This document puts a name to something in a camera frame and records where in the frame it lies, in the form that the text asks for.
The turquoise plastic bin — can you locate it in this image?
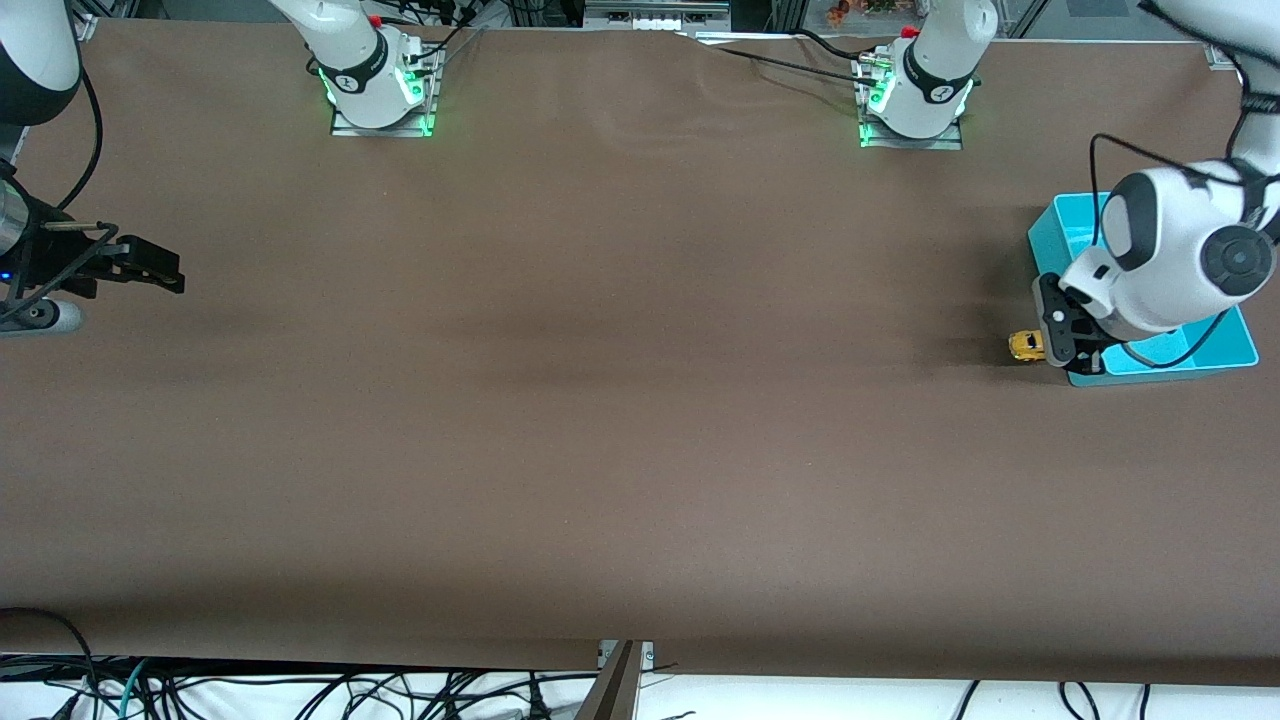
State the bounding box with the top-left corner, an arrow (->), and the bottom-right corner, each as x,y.
1028,193 -> 1259,388

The brown table mat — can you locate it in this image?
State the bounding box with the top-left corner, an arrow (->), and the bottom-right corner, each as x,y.
0,18 -> 1280,687

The white power strip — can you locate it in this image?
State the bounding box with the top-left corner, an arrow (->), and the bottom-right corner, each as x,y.
583,0 -> 733,33

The black right camera mount bracket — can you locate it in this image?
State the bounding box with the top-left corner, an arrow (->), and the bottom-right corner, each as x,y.
0,220 -> 121,321

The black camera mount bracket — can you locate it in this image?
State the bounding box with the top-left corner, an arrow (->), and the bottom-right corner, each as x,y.
0,220 -> 121,321
1035,272 -> 1079,367

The black left camera mount bracket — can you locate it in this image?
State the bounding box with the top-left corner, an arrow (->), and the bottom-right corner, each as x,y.
1035,272 -> 1079,367

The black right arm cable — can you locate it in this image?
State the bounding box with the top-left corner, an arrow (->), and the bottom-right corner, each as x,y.
55,65 -> 105,216

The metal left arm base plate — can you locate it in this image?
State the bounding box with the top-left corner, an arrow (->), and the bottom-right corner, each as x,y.
858,55 -> 964,151

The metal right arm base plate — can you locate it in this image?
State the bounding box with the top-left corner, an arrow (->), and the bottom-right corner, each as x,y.
330,45 -> 442,138

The curved black base cable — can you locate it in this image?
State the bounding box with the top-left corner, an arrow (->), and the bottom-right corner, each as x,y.
795,28 -> 877,65

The black looped floor cable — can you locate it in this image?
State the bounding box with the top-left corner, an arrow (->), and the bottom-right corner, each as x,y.
0,607 -> 99,693

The black right base cable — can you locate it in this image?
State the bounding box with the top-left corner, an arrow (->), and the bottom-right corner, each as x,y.
400,0 -> 483,63

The long black base cable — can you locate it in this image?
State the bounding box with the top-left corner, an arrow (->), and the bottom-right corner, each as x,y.
680,32 -> 886,91

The teal cable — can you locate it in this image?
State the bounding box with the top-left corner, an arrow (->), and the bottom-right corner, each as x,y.
118,658 -> 153,720

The black cable tangle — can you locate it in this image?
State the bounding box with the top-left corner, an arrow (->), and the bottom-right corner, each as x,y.
0,655 -> 601,720

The aluminium support post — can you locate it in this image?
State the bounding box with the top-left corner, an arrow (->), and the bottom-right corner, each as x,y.
573,640 -> 656,720

